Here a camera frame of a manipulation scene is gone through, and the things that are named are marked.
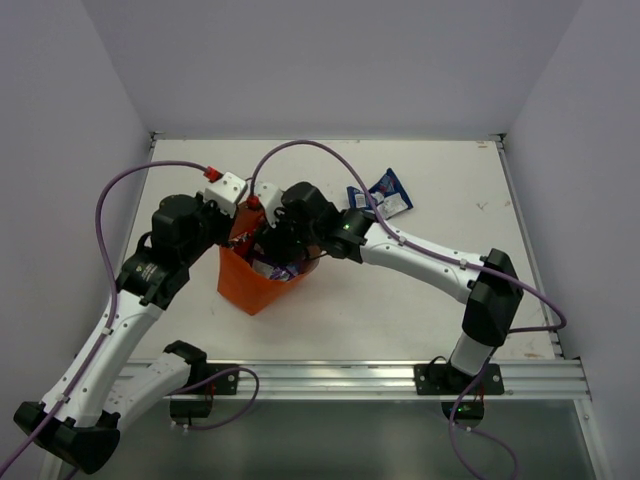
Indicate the red snack packet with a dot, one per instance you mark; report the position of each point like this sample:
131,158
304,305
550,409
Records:
242,243

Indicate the blue snack packet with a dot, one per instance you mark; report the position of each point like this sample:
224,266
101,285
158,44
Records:
388,193

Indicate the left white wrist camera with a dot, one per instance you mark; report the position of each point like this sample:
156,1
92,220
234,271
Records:
226,192

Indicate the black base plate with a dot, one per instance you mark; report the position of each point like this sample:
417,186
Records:
224,385
437,378

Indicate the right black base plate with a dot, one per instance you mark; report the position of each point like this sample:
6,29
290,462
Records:
437,378

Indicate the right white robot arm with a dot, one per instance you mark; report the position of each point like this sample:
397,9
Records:
485,285

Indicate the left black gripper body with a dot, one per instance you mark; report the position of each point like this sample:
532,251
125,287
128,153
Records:
220,230

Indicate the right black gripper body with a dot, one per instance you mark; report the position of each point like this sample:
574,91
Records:
289,236

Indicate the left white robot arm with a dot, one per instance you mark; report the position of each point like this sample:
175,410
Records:
82,417

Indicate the aluminium mounting rail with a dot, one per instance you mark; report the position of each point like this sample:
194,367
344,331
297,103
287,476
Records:
395,381

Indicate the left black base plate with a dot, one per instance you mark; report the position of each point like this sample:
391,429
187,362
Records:
224,385

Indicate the large purple snack packet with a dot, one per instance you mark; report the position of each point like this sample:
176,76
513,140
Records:
271,270

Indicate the orange paper bag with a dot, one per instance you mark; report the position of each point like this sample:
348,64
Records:
238,283

